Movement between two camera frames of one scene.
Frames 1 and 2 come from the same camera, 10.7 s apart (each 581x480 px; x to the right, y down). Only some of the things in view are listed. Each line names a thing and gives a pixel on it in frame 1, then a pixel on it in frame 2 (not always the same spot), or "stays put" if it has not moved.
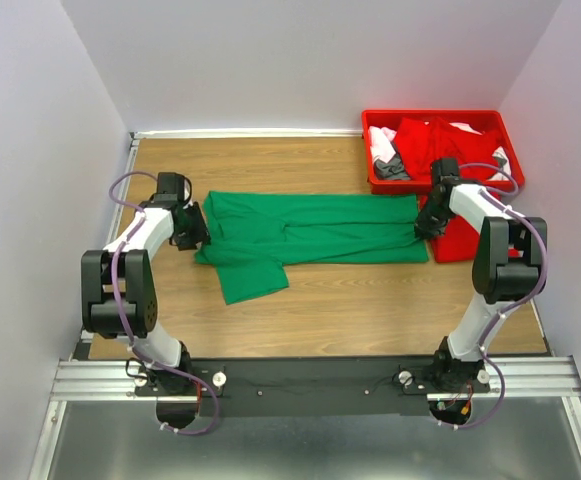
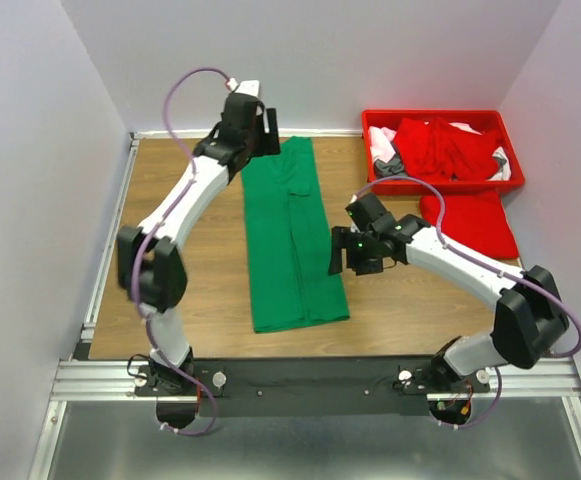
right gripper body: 427,223 → 346,250
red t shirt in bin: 422,140 stays put
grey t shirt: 394,169 stays put
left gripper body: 193,230 → 262,132
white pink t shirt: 380,140 stays put
